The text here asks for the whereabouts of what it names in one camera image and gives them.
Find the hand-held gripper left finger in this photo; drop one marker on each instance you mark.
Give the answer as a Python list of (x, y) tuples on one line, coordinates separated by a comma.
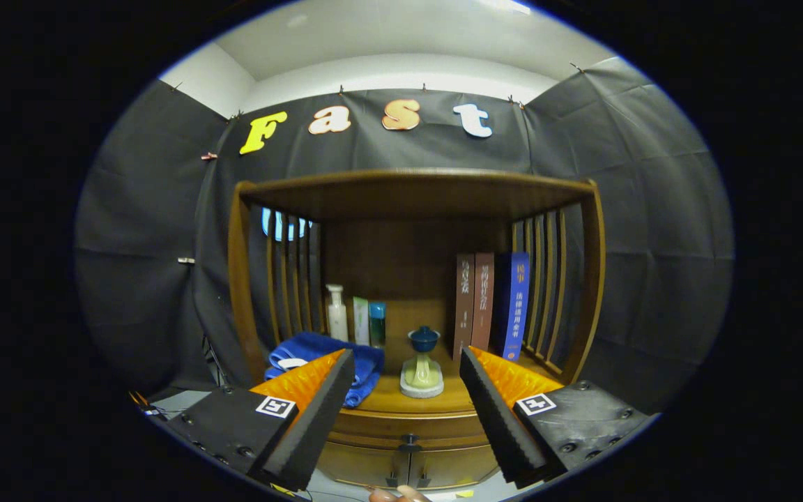
[(318, 418)]

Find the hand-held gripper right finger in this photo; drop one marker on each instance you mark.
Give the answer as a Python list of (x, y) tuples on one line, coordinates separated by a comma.
[(495, 418)]

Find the pale green holder grey base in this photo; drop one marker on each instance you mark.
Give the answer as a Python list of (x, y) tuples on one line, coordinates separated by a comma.
[(422, 376)]

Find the wooden cabinet door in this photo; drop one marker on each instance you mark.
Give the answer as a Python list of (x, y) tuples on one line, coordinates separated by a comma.
[(360, 464), (450, 466)]

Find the wooden countertop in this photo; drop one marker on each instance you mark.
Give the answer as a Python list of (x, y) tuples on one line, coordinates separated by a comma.
[(387, 401)]

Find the brown wooden cabinet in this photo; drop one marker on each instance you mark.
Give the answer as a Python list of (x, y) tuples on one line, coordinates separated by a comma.
[(408, 258)]

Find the blue folded towel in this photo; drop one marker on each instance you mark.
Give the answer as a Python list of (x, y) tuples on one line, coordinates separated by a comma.
[(366, 369)]

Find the white pump bottle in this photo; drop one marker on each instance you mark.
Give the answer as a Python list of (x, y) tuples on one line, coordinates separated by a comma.
[(337, 324)]

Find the green white tube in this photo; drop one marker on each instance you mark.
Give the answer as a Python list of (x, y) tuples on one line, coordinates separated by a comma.
[(361, 324)]

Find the dark blue lidded teacup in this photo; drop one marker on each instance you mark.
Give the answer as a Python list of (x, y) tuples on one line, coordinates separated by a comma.
[(424, 340)]

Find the teal capped bottle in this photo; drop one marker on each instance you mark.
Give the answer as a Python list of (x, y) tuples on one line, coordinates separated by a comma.
[(377, 328)]

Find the thick blue book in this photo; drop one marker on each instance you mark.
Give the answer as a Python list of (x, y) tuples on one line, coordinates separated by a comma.
[(516, 307)]

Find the dark brown book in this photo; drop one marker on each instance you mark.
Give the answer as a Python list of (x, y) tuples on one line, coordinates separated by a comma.
[(464, 307)]

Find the reddish brown book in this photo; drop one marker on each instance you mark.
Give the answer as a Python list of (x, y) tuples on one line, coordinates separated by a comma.
[(483, 300)]

